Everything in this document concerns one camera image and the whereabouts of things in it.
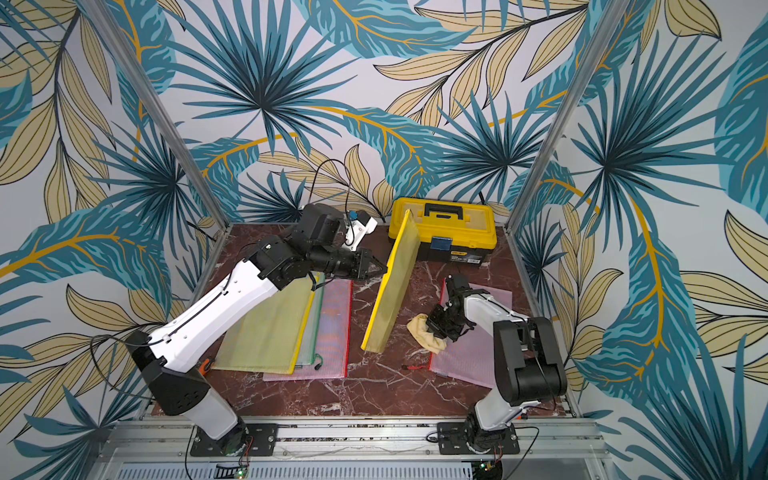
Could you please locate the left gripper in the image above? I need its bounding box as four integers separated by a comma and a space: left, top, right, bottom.
310, 243, 389, 280

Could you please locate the cream wiping cloth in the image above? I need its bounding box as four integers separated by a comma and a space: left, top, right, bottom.
406, 314, 447, 354

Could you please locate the yellow mesh document bag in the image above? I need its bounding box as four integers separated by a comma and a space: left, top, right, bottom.
361, 209, 421, 353

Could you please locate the pink mesh document bag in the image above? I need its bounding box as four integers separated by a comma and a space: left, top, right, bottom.
429, 281, 511, 388

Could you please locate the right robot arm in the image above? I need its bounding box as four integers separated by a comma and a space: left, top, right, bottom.
425, 275, 568, 454

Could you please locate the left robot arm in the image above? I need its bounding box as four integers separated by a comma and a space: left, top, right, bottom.
124, 203, 387, 453

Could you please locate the pink red-zip mesh bag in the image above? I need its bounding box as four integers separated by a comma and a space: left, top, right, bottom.
263, 280, 352, 382

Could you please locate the green-zip clear mesh bag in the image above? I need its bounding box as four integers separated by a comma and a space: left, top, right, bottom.
296, 287, 324, 367

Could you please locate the yellow-green mesh document bag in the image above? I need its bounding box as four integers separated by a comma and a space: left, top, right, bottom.
212, 278, 315, 375

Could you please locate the yellow black toolbox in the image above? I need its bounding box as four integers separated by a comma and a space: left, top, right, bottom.
388, 198, 498, 266

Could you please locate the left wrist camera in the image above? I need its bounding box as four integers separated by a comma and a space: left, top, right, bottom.
344, 210, 378, 251

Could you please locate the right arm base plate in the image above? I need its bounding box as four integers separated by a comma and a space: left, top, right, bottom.
437, 422, 520, 455

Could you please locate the orange handled screwdriver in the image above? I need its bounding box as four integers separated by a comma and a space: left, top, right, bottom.
199, 359, 213, 375

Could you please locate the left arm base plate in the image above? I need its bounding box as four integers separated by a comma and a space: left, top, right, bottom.
189, 423, 278, 457

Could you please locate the aluminium front rail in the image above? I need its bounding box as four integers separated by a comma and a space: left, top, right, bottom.
88, 416, 619, 479

